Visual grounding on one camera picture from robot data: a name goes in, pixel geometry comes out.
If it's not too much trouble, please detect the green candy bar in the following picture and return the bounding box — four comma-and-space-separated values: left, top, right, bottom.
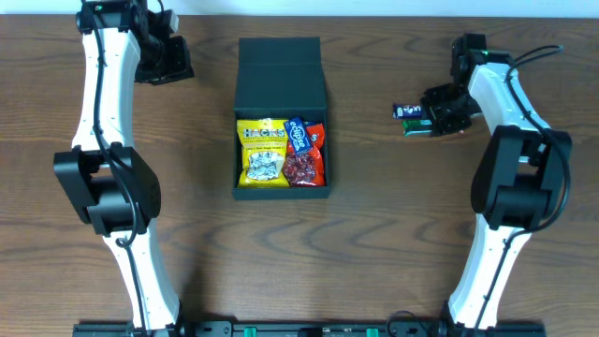
402, 119, 433, 137

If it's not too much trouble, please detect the blue chocolate bar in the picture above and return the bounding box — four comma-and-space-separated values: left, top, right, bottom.
392, 104, 423, 120

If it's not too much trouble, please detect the black gift box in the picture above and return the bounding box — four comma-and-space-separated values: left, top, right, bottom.
232, 37, 330, 200

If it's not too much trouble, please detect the yellow candy bag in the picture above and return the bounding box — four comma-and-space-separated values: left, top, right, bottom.
237, 118, 289, 188

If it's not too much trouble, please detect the dark blue Eclipse gum pack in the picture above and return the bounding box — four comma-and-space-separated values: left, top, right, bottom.
284, 117, 312, 154

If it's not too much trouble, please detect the red Hacks candy bag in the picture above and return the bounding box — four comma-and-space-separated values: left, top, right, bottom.
283, 123, 326, 187

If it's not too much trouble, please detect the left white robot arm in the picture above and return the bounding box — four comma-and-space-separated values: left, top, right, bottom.
53, 0, 196, 336

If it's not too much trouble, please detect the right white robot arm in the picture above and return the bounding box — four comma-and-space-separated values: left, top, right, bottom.
421, 34, 572, 336

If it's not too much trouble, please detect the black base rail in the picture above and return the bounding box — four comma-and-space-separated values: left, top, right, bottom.
72, 320, 547, 337

